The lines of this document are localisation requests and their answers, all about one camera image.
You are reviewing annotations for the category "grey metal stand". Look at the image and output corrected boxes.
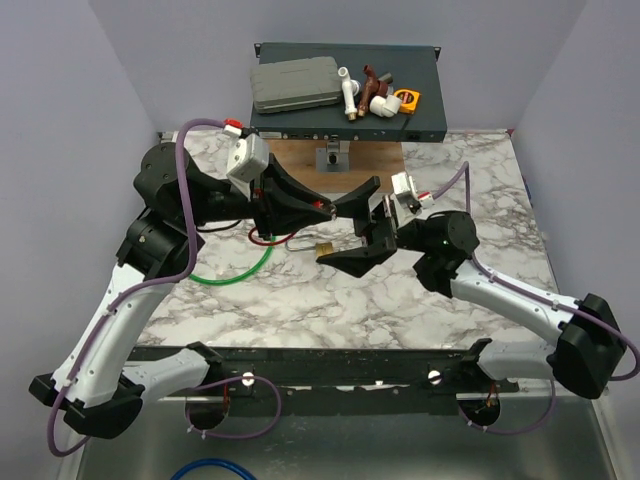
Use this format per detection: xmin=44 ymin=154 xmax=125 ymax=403
xmin=316 ymin=140 xmax=350 ymax=173

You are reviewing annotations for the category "red cable seal lock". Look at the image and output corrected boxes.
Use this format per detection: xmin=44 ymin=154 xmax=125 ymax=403
xmin=247 ymin=227 xmax=298 ymax=248

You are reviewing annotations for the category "white pvc pipe fitting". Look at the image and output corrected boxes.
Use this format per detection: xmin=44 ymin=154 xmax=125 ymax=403
xmin=337 ymin=67 xmax=359 ymax=121

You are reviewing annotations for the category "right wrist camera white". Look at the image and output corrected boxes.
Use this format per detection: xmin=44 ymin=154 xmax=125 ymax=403
xmin=385 ymin=171 xmax=435 ymax=228

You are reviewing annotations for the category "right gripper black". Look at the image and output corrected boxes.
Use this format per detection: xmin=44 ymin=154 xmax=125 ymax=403
xmin=317 ymin=177 xmax=432 ymax=279

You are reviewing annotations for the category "brass padlock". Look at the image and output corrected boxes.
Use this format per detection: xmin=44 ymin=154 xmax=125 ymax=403
xmin=284 ymin=234 xmax=334 ymax=257

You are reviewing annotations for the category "black mounting rail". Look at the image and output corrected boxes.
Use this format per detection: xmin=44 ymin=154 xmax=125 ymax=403
xmin=164 ymin=344 xmax=521 ymax=418

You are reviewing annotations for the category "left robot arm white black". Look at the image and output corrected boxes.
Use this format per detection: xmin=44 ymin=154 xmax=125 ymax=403
xmin=29 ymin=136 xmax=335 ymax=439

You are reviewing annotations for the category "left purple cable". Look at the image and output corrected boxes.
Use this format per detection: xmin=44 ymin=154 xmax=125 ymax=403
xmin=46 ymin=117 xmax=283 ymax=458

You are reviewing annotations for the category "white pvc elbow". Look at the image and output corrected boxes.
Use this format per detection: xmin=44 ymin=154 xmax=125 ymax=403
xmin=369 ymin=95 xmax=402 ymax=118

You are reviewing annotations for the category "purple cable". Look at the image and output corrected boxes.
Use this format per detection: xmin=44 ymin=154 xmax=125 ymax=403
xmin=46 ymin=117 xmax=283 ymax=458
xmin=429 ymin=160 xmax=640 ymax=435

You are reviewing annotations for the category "grey plastic case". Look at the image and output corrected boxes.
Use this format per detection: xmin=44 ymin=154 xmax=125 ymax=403
xmin=250 ymin=56 xmax=342 ymax=114

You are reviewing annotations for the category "wooden board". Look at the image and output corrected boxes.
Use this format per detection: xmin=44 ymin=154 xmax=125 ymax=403
xmin=267 ymin=139 xmax=405 ymax=194

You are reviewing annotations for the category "blue cable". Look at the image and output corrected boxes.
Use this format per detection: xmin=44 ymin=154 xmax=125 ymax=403
xmin=169 ymin=457 xmax=258 ymax=480

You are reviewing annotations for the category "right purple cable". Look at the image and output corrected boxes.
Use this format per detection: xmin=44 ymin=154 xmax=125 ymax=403
xmin=429 ymin=160 xmax=640 ymax=435

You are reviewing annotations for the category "green cable loop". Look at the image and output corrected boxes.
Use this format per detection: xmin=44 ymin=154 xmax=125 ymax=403
xmin=187 ymin=234 xmax=277 ymax=288

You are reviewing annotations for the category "dark network switch box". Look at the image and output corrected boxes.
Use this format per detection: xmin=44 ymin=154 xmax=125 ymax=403
xmin=249 ymin=41 xmax=448 ymax=144

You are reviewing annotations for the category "brown pipe valve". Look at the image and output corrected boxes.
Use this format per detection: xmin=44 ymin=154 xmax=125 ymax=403
xmin=357 ymin=64 xmax=389 ymax=118

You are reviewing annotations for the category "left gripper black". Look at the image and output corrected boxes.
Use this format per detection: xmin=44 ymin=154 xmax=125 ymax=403
xmin=179 ymin=153 xmax=332 ymax=240

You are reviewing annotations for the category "yellow tape measure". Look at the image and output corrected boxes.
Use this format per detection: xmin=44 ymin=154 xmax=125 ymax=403
xmin=394 ymin=89 xmax=421 ymax=115

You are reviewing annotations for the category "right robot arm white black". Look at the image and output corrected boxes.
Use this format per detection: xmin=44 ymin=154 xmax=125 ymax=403
xmin=317 ymin=172 xmax=628 ymax=399

